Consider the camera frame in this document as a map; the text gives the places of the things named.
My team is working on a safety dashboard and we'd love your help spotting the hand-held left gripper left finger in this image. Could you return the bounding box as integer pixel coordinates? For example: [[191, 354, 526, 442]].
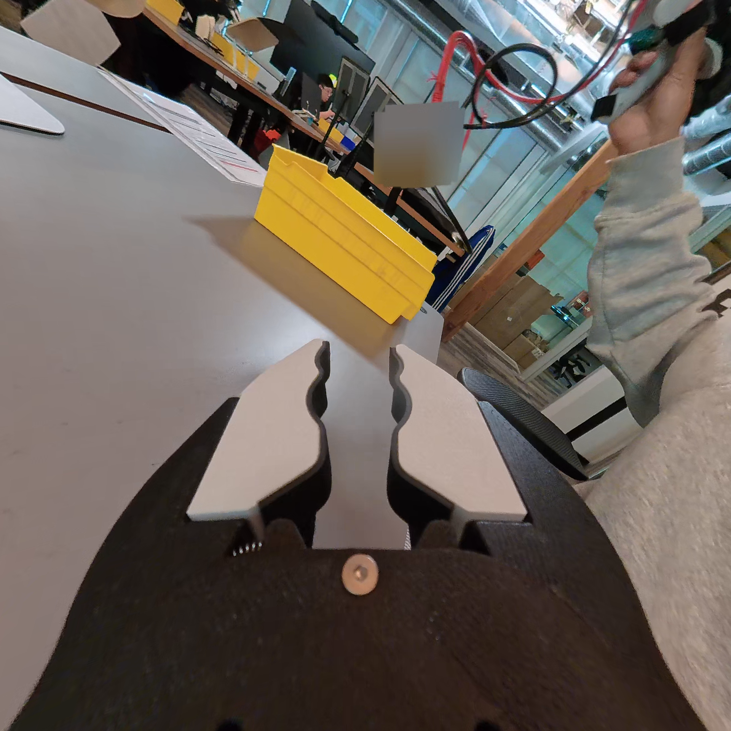
[[187, 338, 333, 548]]

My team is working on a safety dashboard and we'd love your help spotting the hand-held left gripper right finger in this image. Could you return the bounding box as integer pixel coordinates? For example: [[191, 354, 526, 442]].
[[387, 344, 527, 548]]

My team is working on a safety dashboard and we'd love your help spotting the black ethernet cable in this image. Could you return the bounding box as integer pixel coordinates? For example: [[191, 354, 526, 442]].
[[461, 0, 649, 131]]

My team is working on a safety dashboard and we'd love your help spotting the red ethernet cable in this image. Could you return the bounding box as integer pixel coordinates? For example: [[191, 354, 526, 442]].
[[430, 0, 637, 150]]

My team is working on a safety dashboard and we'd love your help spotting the yellow plastic bin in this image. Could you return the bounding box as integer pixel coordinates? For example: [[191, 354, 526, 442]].
[[253, 143, 438, 325]]

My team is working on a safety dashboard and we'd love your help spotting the person's right forearm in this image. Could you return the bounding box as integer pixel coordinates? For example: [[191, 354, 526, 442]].
[[584, 136, 721, 430]]

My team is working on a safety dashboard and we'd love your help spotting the grey desk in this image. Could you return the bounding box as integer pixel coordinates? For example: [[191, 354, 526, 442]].
[[0, 26, 446, 720]]

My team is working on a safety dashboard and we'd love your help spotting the long wooden desk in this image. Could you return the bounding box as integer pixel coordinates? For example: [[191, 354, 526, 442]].
[[142, 6, 468, 259]]

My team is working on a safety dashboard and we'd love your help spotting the pale desk end panel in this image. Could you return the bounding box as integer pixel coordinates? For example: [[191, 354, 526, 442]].
[[20, 0, 122, 66]]

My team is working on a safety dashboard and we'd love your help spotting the person's right hand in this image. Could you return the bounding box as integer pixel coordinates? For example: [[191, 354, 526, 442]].
[[607, 26, 721, 158]]

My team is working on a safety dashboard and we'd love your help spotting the stack of cardboard cartons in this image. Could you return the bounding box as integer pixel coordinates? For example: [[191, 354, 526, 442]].
[[473, 273, 567, 369]]

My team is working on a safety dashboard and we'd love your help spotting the blue white striped object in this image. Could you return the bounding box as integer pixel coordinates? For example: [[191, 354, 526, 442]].
[[425, 224, 498, 313]]

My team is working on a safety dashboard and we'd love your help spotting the person's grey hoodie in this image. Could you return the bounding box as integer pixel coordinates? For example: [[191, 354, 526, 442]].
[[574, 286, 731, 731]]

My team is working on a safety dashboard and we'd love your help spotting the white paper sheet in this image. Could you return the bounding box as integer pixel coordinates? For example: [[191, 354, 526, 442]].
[[97, 69, 270, 186]]

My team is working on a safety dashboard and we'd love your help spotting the black monitor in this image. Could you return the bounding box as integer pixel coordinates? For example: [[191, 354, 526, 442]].
[[268, 0, 378, 106]]

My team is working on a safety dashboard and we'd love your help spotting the cardboard box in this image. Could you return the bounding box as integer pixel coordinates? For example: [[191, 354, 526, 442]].
[[227, 17, 281, 56]]

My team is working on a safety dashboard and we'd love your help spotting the white screen stand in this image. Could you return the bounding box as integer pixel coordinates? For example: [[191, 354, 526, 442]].
[[0, 74, 66, 137]]

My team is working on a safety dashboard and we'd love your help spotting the silver ventilation duct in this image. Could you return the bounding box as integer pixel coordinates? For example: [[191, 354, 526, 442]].
[[394, 0, 606, 58]]

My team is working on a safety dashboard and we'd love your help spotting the wooden post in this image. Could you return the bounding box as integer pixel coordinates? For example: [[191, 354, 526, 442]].
[[441, 139, 622, 345]]

